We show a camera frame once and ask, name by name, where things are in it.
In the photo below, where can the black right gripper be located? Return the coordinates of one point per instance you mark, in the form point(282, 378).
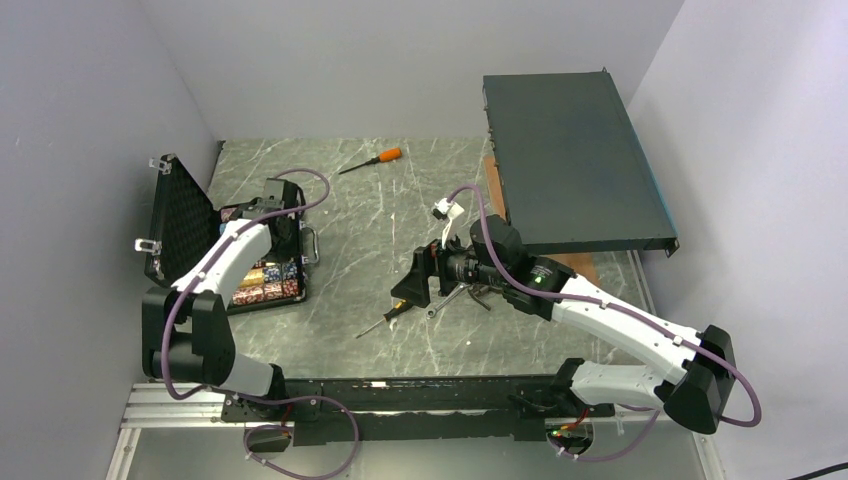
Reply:
point(414, 287)

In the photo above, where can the black poker chip case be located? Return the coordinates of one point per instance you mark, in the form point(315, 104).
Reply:
point(185, 226)

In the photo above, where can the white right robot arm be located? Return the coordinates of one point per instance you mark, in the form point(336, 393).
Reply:
point(686, 373)

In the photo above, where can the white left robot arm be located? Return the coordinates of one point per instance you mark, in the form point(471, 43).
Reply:
point(187, 342)

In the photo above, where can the black yellow short screwdriver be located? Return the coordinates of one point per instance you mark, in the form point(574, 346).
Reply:
point(389, 318)

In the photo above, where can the silver ratchet wrench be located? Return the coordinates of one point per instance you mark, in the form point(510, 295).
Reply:
point(438, 307)

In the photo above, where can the dark metal clamp tool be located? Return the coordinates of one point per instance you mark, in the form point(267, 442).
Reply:
point(478, 293)

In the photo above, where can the wooden board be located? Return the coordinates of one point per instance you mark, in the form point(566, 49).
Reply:
point(581, 263)

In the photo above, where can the dark grey rack unit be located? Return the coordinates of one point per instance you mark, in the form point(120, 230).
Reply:
point(574, 176)

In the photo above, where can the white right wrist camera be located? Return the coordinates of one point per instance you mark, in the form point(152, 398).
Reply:
point(450, 213)

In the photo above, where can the orange handled screwdriver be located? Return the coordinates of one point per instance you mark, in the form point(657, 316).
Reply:
point(384, 157)

